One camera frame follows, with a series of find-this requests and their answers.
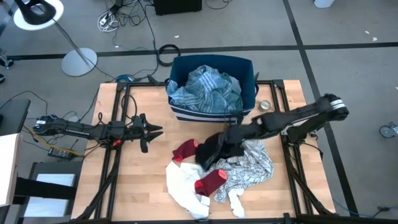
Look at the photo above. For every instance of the dark red sock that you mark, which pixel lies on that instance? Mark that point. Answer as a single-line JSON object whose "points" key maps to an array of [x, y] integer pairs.
{"points": [[211, 183], [185, 150]]}

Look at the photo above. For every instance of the grey black cart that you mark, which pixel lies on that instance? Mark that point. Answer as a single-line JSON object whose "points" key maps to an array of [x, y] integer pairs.
{"points": [[49, 189]]}

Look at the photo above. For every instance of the small round speckled bowl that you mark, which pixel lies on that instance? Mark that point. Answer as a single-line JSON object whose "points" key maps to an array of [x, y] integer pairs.
{"points": [[265, 105]]}

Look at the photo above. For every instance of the long white sock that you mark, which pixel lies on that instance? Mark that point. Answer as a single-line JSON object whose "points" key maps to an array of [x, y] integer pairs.
{"points": [[237, 205], [183, 186]]}

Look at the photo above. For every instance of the black aluminium table frame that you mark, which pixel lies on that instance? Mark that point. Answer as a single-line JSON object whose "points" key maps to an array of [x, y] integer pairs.
{"points": [[140, 84]]}

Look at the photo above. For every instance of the black power adapter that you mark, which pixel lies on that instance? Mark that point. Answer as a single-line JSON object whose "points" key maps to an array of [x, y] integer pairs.
{"points": [[59, 153]]}

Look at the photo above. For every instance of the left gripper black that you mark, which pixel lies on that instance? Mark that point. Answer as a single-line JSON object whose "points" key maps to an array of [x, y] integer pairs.
{"points": [[143, 130]]}

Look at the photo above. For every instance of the navy white striped fabric basket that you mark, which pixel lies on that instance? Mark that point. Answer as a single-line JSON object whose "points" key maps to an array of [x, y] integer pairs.
{"points": [[186, 62]]}

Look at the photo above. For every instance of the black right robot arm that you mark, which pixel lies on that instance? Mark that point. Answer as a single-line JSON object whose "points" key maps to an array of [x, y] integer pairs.
{"points": [[295, 116]]}

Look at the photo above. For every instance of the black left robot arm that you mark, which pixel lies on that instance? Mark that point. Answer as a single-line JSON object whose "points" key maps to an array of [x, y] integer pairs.
{"points": [[77, 130]]}

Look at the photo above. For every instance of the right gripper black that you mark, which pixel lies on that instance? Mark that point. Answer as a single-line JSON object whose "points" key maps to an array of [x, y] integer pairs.
{"points": [[234, 140]]}

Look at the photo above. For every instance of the teal checkered cloth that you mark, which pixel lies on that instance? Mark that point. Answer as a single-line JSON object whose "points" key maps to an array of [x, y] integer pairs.
{"points": [[234, 96]]}

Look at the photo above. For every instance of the caster wheel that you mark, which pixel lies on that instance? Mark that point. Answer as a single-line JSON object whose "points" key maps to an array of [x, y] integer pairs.
{"points": [[388, 130]]}

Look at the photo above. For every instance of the white floor object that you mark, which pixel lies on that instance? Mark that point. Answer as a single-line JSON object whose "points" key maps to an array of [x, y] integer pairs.
{"points": [[324, 3]]}

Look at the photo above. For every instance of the pale wooden box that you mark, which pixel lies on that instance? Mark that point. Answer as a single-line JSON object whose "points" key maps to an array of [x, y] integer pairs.
{"points": [[9, 168]]}

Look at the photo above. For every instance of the white grey patterned cloth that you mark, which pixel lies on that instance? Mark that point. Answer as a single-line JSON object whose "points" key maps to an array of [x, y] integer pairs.
{"points": [[252, 165]]}

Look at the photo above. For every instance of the blue striped towel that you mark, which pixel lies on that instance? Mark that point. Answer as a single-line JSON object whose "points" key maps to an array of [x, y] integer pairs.
{"points": [[202, 90]]}

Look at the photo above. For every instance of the black cabinet box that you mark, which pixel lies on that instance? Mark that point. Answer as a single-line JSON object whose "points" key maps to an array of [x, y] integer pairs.
{"points": [[177, 6]]}

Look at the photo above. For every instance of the black side desk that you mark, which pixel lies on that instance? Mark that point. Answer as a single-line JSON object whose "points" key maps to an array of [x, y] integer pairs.
{"points": [[14, 116]]}

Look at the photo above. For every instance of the silver floor lamp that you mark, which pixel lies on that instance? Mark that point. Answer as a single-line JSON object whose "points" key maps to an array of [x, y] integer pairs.
{"points": [[79, 62]]}

